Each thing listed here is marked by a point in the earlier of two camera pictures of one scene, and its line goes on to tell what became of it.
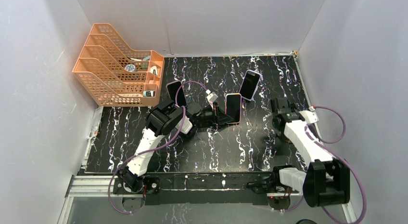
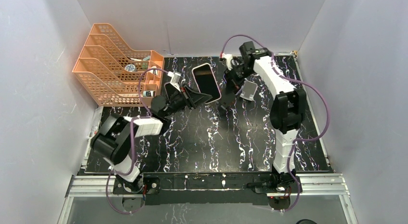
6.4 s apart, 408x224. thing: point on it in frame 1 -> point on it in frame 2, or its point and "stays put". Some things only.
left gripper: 219,117 -> 192,98
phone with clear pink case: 172,87 stays put
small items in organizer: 148,93 stays put
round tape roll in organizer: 130,68 stays put
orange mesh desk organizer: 114,74 stays put
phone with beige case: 233,107 -> 207,82
